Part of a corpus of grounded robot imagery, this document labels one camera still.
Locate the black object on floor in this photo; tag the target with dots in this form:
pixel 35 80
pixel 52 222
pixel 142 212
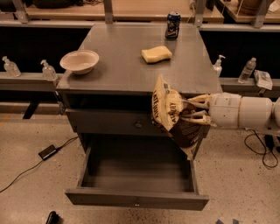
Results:
pixel 53 218

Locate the clear pump bottle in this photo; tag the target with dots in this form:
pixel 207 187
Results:
pixel 217 65
pixel 48 71
pixel 11 67

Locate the grey drawer cabinet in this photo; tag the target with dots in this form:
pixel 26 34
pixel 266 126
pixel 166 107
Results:
pixel 123 80

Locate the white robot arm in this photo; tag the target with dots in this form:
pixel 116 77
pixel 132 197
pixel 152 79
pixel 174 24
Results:
pixel 257 113

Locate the clear pump bottle right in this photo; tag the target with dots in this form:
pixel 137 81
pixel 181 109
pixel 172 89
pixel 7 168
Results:
pixel 217 65

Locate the yellow sponge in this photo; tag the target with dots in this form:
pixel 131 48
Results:
pixel 156 54

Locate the black power adapter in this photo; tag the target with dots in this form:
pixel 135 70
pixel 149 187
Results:
pixel 47 152

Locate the clear water bottle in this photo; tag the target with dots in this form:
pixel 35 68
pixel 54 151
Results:
pixel 247 70

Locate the blue soda can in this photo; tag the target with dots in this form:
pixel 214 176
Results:
pixel 173 22

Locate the white crumpled packet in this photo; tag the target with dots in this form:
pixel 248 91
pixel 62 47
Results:
pixel 263 79

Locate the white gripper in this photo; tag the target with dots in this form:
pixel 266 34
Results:
pixel 224 110

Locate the brown chip bag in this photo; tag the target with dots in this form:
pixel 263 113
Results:
pixel 169 108

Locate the white bowl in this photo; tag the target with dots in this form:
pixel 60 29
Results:
pixel 80 61

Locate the open grey middle drawer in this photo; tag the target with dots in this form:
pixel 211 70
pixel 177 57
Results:
pixel 137 171

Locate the closed grey top drawer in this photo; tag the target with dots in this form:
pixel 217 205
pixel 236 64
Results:
pixel 114 122

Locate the grey shelf rail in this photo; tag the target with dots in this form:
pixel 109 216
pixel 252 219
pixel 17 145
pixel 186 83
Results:
pixel 26 82

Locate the clear pump bottle far left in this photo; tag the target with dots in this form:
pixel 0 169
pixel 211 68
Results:
pixel 11 67

